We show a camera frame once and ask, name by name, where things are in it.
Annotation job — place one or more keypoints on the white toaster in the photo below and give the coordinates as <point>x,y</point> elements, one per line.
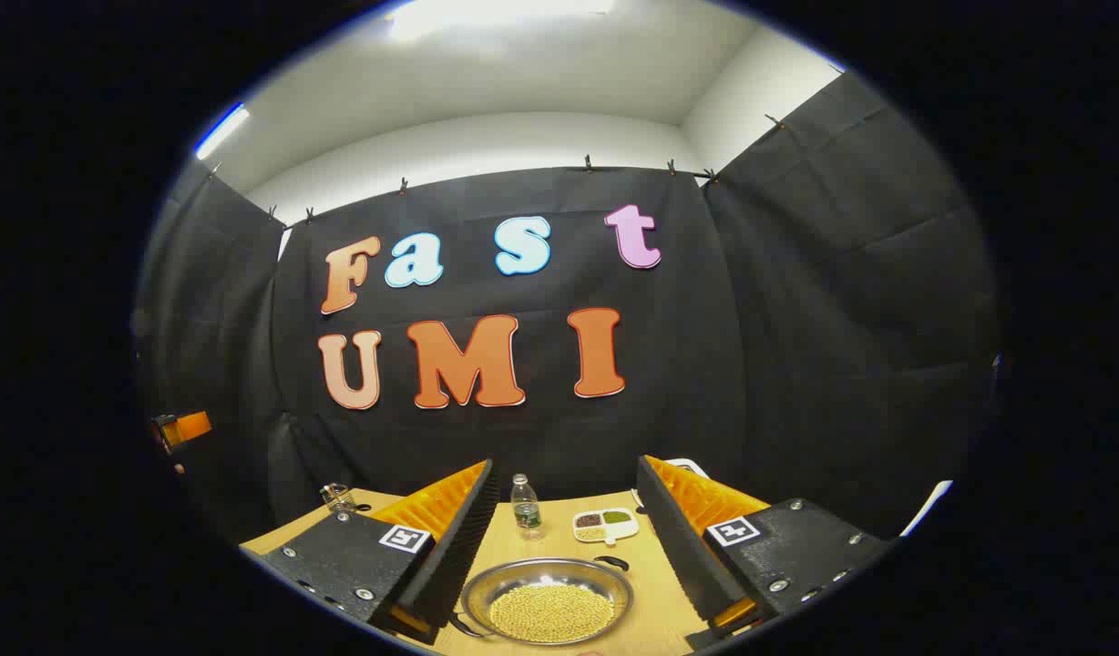
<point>689,467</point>

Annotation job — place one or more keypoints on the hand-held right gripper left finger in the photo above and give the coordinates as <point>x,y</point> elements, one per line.
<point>459,547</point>

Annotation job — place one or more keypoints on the ceiling light strip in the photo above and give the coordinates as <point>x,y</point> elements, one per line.
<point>222,130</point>

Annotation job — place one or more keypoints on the white divided dish of beans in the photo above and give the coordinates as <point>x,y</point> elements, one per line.
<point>605,526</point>

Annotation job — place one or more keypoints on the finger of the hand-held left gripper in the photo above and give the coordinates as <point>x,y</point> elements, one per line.
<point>190,425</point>

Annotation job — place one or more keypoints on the clear plastic water bottle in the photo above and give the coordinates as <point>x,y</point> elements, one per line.
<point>526,510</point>

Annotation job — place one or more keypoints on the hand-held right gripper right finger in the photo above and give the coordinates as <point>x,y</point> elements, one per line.
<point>673,547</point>

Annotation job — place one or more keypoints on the black backdrop cloth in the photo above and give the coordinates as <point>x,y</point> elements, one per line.
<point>705,364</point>

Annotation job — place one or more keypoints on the pile of soybeans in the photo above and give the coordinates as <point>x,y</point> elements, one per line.
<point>550,612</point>

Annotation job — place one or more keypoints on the ceiling light panel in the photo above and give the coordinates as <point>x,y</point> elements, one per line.
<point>496,16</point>

